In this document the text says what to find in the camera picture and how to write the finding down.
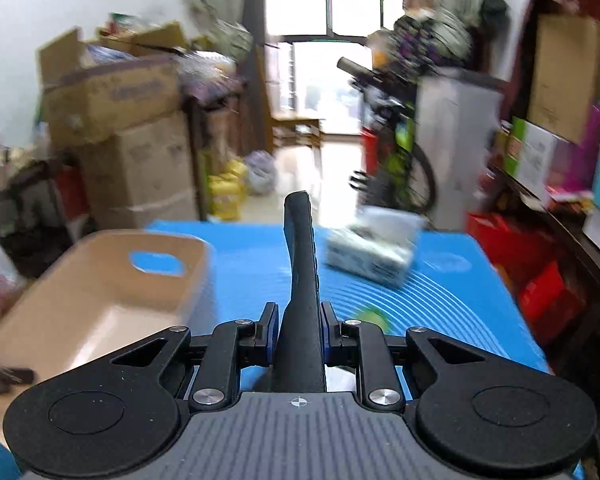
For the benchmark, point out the yellow detergent bottle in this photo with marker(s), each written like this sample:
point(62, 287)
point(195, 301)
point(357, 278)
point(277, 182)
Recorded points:
point(236, 170)
point(224, 197)

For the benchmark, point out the black remote control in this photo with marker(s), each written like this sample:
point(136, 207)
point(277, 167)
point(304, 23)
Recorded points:
point(302, 260)

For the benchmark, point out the printed cardboard box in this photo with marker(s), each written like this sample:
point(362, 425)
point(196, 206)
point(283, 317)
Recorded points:
point(110, 95)

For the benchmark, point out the white tissue pack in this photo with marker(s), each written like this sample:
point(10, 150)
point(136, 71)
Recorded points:
point(372, 250)

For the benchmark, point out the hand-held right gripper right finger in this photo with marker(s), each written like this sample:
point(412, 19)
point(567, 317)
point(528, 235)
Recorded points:
point(328, 340)

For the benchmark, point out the green and white box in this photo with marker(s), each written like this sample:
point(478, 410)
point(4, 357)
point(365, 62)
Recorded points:
point(535, 152)

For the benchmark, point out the red bag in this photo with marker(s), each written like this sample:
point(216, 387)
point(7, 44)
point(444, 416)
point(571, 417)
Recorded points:
point(520, 260)

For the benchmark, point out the tall cardboard box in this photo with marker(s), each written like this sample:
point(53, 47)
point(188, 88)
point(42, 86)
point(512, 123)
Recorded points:
point(565, 75)

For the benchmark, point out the black metal rack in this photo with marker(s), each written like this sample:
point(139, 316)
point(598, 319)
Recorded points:
point(35, 210)

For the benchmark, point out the green bicycle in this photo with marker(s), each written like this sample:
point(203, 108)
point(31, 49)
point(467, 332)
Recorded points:
point(397, 160)

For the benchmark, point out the pile of clothes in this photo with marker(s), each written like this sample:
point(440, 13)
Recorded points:
point(430, 37)

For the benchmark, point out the translucent plastic bag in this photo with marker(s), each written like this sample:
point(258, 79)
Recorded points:
point(261, 172)

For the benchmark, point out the white chest freezer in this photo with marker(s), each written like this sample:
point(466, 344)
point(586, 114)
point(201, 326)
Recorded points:
point(455, 130)

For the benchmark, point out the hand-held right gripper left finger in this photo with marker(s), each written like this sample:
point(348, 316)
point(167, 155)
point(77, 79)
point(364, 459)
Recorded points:
point(269, 340)

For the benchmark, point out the dark wooden table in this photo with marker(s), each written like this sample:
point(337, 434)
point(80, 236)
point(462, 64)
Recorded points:
point(215, 130)

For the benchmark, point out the blue silicone mat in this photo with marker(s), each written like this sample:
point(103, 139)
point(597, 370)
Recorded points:
point(455, 305)

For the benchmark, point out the beige plastic storage basket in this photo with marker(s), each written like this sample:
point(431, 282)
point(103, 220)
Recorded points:
point(105, 310)

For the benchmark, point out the wooden chair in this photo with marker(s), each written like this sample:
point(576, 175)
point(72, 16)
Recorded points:
point(292, 125)

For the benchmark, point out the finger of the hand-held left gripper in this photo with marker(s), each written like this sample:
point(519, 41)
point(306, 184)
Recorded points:
point(5, 381)

